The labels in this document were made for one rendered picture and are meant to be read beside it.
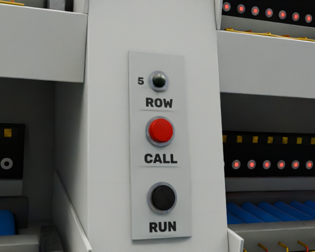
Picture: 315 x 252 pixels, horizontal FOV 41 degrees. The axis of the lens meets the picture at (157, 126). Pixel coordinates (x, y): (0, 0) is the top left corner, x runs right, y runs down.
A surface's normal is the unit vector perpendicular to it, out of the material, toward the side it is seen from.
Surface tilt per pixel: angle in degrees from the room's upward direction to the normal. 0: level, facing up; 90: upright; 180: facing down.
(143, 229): 90
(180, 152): 90
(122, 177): 90
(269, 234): 108
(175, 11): 90
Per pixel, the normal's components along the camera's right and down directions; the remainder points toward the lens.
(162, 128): 0.33, -0.18
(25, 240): 0.07, -0.99
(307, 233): 0.32, 0.14
